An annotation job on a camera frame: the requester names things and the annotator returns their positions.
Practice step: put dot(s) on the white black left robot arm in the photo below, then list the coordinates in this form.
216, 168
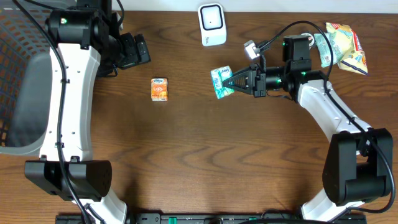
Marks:
85, 43

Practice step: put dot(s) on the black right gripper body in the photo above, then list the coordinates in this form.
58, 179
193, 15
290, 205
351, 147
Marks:
261, 79

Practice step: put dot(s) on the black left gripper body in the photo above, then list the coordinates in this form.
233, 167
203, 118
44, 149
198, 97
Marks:
131, 53

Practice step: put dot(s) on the teal tissue pack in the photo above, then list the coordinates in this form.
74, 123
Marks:
219, 75

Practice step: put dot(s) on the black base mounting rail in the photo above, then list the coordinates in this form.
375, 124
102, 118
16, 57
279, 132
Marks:
155, 218

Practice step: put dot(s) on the white barcode scanner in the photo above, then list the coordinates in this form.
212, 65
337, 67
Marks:
212, 24

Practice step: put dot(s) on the large orange wipes pack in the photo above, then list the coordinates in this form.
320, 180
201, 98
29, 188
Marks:
349, 52

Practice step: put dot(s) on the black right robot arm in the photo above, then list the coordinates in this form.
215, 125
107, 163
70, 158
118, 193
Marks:
358, 166

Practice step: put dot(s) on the teal snack wrapper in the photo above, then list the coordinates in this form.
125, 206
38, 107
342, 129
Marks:
324, 50

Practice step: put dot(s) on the small orange snack packet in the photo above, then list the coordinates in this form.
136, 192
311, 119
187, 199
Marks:
159, 89

